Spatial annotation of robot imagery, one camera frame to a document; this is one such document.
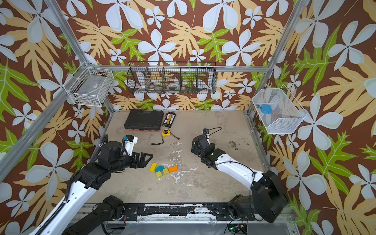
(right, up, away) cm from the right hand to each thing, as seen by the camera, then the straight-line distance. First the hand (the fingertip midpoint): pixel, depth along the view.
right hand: (198, 144), depth 86 cm
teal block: (-23, -15, 0) cm, 28 cm away
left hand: (-28, -3, -15) cm, 32 cm away
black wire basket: (-16, +44, +11) cm, 48 cm away
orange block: (-16, -16, +2) cm, 22 cm away
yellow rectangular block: (-28, -15, +2) cm, 31 cm away
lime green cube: (-20, -16, 0) cm, 26 cm away
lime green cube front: (-24, -18, -2) cm, 29 cm away
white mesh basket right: (+47, +17, -10) cm, 51 cm away
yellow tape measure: (-22, +6, +18) cm, 29 cm away
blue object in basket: (+41, +21, -1) cm, 46 cm away
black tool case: (-37, +15, +21) cm, 45 cm away
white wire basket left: (-62, +33, -2) cm, 71 cm away
